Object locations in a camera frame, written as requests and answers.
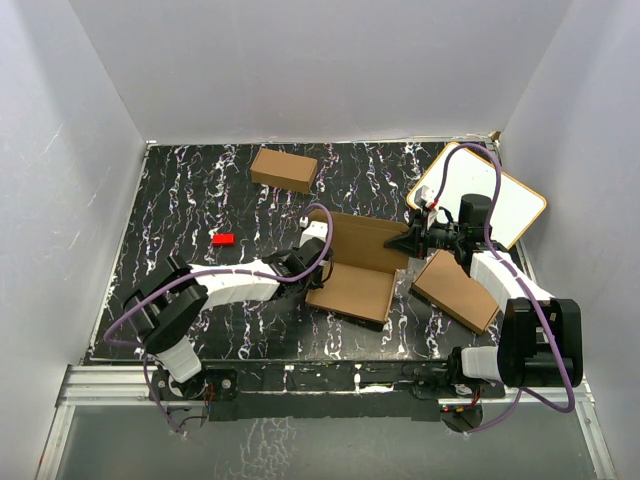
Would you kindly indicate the flat cardboard stack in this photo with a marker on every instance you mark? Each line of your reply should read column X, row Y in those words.
column 443, row 283

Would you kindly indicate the small red block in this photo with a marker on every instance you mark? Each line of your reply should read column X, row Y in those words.
column 223, row 239

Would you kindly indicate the folded brown cardboard box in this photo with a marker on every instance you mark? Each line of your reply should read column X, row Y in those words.
column 283, row 170

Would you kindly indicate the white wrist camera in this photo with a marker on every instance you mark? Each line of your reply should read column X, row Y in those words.
column 312, row 229
column 425, row 199

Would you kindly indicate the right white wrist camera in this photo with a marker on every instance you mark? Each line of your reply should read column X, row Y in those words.
column 425, row 199

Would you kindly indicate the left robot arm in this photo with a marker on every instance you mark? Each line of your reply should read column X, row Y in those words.
column 165, row 305

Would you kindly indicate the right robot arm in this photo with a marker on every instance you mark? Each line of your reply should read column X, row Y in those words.
column 540, row 341

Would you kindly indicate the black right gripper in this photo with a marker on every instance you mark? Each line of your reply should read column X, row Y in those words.
column 416, row 241

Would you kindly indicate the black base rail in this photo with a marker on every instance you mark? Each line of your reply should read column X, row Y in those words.
column 342, row 389

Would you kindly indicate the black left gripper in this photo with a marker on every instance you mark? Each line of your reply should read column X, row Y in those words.
column 315, row 282

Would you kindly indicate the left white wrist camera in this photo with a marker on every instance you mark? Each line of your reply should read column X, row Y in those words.
column 312, row 229

